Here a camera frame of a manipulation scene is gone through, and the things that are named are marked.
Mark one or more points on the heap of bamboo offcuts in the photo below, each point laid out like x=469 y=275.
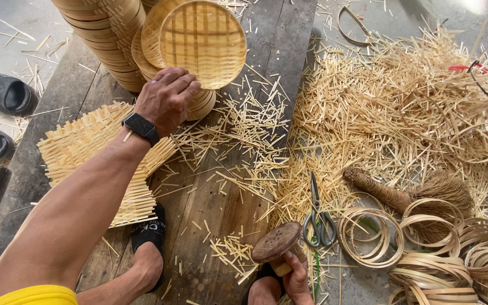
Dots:
x=388 y=110

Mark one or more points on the black printed slipper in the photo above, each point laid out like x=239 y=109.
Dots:
x=148 y=231

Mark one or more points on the black smartwatch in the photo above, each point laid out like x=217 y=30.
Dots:
x=141 y=127

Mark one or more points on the person's left hand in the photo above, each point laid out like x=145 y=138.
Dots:
x=163 y=97

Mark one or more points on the leaning stack of bamboo trays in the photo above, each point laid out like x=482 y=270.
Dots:
x=151 y=46

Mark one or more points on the person's right hand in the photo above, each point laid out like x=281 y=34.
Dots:
x=298 y=284

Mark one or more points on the stack of square woven mats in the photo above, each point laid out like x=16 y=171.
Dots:
x=78 y=144

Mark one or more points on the green plastic strip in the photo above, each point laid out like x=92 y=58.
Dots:
x=317 y=271

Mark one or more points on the grey metal scissors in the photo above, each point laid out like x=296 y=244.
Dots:
x=318 y=220

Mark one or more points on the brown coir hand broom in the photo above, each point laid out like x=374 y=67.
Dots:
x=396 y=195

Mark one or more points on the round woven bamboo tray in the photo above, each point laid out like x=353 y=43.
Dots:
x=203 y=42

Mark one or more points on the round wooden mallet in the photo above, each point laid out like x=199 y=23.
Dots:
x=275 y=243

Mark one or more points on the pile of bamboo hoops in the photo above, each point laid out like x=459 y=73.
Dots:
x=451 y=258

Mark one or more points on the wooden plank board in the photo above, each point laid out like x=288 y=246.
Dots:
x=210 y=199

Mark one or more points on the scattered bamboo splinters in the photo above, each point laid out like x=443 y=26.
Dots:
x=244 y=135

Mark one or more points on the bent bamboo strip loop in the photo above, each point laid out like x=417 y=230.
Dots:
x=354 y=25

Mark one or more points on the tall stack of bamboo trays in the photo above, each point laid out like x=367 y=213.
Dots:
x=104 y=38

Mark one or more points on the person's right fingers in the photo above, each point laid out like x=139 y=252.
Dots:
x=295 y=264

